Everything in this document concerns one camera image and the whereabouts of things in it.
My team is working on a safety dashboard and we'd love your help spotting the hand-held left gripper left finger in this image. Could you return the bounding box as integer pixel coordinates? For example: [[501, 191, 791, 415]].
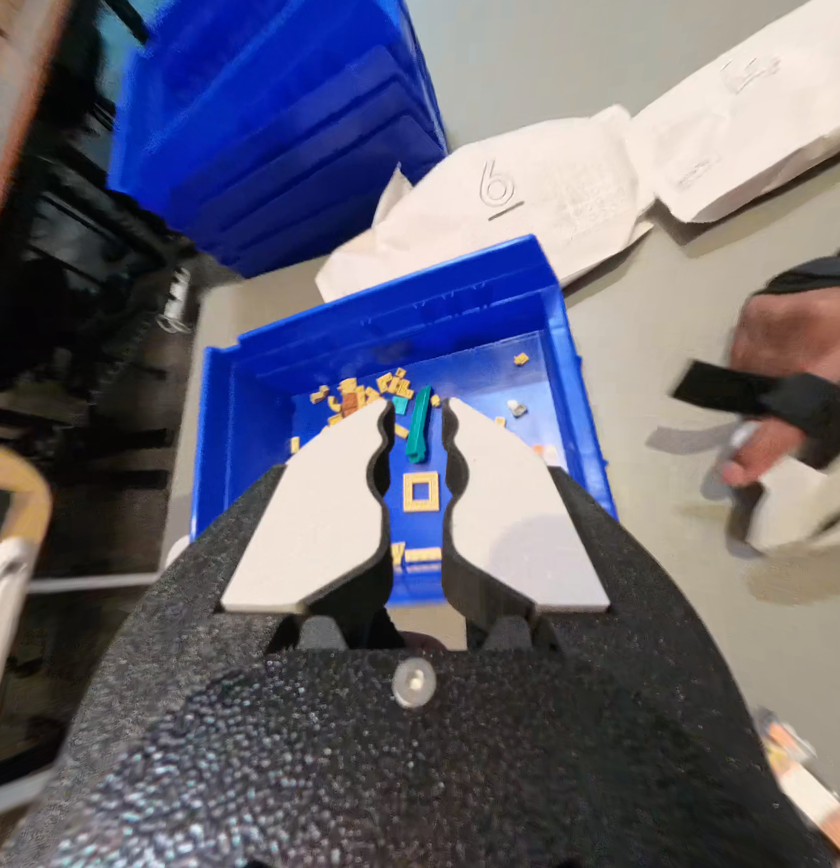
[[220, 399, 396, 614]]

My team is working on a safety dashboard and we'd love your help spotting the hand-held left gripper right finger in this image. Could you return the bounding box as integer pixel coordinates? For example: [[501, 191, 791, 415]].
[[442, 397, 611, 614]]

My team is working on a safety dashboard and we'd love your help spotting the pile of tan bricks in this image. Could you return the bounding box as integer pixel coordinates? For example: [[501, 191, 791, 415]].
[[290, 351, 533, 452]]

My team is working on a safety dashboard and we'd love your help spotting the blue plastic bin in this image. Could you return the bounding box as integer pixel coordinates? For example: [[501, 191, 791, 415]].
[[189, 234, 618, 608]]

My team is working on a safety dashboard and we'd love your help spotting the teal brick separator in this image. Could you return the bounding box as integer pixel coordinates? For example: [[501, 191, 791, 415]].
[[393, 385, 434, 465]]

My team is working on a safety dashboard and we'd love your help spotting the white paper bag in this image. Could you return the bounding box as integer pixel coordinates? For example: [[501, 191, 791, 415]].
[[315, 105, 658, 302], [627, 0, 840, 225]]

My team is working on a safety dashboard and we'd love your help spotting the stack of blue bins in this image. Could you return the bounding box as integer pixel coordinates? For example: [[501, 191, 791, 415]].
[[107, 0, 451, 279]]

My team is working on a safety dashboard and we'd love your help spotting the wooden table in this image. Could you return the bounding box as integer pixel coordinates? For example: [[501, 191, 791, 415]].
[[0, 0, 71, 231]]

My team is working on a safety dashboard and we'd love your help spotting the tan square frame brick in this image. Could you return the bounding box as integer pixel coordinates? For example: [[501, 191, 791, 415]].
[[401, 471, 440, 514]]

